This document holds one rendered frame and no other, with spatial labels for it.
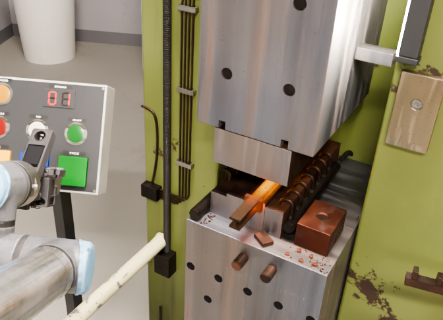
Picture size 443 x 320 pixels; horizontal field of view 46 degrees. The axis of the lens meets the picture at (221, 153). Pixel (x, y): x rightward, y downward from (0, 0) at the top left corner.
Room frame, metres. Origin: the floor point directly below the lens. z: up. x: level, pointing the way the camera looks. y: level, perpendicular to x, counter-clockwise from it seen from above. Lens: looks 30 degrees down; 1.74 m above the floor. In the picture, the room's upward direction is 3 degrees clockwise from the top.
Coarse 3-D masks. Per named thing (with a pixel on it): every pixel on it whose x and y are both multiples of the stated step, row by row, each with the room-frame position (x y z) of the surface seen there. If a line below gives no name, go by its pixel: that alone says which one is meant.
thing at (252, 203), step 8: (264, 184) 1.11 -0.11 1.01; (272, 184) 1.11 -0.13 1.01; (256, 192) 1.07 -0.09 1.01; (264, 192) 1.08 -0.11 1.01; (248, 200) 1.03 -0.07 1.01; (256, 200) 1.03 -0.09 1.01; (240, 208) 1.00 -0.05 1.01; (248, 208) 1.00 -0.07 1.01; (256, 208) 1.03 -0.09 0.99; (232, 216) 0.96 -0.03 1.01; (240, 216) 0.97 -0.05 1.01; (248, 216) 1.00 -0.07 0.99; (232, 224) 0.97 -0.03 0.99; (240, 224) 0.97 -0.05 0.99
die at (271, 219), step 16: (336, 144) 1.37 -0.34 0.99; (240, 176) 1.19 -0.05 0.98; (256, 176) 1.17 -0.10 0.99; (304, 176) 1.19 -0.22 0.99; (320, 176) 1.25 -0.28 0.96; (224, 192) 1.11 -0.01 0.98; (240, 192) 1.10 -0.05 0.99; (272, 192) 1.09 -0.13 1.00; (304, 192) 1.13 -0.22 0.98; (224, 208) 1.09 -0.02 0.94; (272, 208) 1.03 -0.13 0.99; (288, 208) 1.04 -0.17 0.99; (256, 224) 1.04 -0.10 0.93; (272, 224) 1.03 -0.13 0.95
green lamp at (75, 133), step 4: (72, 128) 1.17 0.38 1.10; (76, 128) 1.17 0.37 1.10; (80, 128) 1.17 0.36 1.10; (68, 132) 1.17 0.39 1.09; (72, 132) 1.17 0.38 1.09; (76, 132) 1.17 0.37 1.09; (80, 132) 1.17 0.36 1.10; (68, 136) 1.16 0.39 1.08; (72, 136) 1.16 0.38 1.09; (76, 136) 1.16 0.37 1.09; (80, 136) 1.16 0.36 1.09; (72, 140) 1.16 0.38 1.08; (76, 140) 1.16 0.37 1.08; (80, 140) 1.16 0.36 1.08
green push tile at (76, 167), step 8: (64, 160) 1.13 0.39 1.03; (72, 160) 1.13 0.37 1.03; (80, 160) 1.13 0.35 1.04; (64, 168) 1.12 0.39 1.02; (72, 168) 1.12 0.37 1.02; (80, 168) 1.12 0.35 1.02; (72, 176) 1.11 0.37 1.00; (80, 176) 1.11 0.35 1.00; (64, 184) 1.10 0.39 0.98; (72, 184) 1.10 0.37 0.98; (80, 184) 1.10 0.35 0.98
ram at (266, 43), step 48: (240, 0) 1.09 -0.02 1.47; (288, 0) 1.04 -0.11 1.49; (336, 0) 0.99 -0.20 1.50; (384, 0) 1.32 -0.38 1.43; (240, 48) 1.08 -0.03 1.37; (288, 48) 1.03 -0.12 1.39; (336, 48) 1.02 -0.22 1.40; (384, 48) 1.16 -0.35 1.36; (240, 96) 1.08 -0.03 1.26; (288, 96) 1.03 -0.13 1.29; (336, 96) 1.08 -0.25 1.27; (288, 144) 1.02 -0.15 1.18
